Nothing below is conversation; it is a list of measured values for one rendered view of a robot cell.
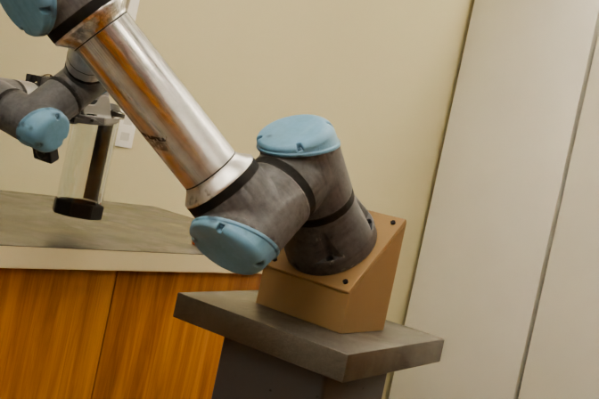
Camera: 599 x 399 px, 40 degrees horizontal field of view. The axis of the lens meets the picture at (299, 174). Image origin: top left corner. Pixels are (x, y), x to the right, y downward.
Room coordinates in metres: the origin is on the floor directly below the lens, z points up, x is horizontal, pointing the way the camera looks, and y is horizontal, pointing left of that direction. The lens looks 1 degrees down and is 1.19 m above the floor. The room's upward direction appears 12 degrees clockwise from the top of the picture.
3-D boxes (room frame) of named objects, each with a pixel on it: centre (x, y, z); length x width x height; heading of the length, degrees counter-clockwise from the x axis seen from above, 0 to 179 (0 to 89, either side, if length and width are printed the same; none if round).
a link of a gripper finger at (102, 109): (1.64, 0.41, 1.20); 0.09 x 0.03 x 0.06; 133
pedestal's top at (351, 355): (1.33, -0.07, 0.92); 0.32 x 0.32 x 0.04; 56
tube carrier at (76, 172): (1.70, 0.43, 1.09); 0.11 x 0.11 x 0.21
